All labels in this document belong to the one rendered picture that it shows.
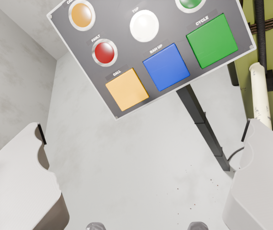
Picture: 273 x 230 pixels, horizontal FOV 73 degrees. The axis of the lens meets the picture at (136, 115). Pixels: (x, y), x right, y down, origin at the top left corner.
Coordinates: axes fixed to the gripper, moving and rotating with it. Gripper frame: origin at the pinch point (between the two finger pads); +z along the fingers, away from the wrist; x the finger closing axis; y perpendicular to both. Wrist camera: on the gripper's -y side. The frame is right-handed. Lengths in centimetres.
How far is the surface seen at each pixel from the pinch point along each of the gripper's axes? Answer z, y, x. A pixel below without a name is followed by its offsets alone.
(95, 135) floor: 154, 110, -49
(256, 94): 49, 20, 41
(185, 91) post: 44.7, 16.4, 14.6
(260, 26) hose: 53, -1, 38
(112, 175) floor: 103, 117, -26
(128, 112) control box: 28.0, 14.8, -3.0
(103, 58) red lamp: 29.9, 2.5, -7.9
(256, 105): 46, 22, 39
